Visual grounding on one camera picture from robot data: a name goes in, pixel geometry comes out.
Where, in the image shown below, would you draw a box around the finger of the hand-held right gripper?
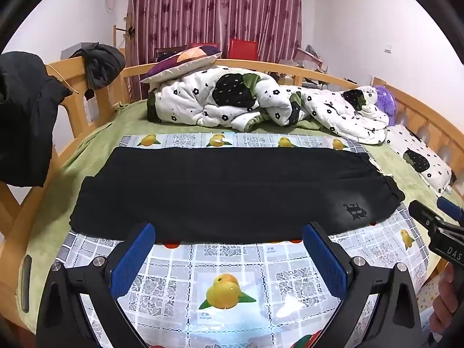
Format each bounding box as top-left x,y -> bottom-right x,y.
436,196 -> 464,222
408,200 -> 446,233

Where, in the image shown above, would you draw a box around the maroon striped curtain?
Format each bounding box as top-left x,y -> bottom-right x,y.
128,0 -> 303,66

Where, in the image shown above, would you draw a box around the wooden bed frame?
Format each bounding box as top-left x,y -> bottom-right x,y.
0,56 -> 464,334

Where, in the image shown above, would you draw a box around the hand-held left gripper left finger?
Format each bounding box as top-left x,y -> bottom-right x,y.
36,222 -> 156,348

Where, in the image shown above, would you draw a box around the white floral quilt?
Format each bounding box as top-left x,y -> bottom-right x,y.
147,66 -> 390,145

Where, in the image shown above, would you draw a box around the pale yellow patterned cloth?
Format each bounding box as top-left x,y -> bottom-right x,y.
417,276 -> 443,313

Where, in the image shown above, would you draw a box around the purple plush toy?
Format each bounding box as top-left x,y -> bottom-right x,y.
373,85 -> 397,126

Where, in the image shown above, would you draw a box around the purple patterned pillow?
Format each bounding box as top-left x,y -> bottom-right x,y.
139,44 -> 222,84

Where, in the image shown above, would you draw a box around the person's right hand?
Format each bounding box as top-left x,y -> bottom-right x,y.
430,263 -> 462,335

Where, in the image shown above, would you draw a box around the fruit print tablecloth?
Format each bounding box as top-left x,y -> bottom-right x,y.
47,132 -> 432,348

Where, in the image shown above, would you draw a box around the black jacket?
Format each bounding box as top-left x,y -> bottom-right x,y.
0,51 -> 73,188

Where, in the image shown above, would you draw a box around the black pants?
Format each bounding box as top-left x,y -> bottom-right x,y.
69,146 -> 406,244

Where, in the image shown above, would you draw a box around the cardboard box pile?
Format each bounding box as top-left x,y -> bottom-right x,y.
295,45 -> 327,74

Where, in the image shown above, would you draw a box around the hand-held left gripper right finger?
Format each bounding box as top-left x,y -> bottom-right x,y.
302,221 -> 423,348

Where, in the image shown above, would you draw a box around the dark grey garment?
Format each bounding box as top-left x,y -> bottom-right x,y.
69,43 -> 126,90

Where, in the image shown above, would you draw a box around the black flat device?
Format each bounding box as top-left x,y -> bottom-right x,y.
20,255 -> 32,313

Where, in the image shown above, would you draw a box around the wooden coat rack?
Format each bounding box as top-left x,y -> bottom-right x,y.
112,14 -> 137,66

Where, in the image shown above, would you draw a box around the white floral pillow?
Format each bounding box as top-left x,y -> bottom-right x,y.
384,124 -> 454,193

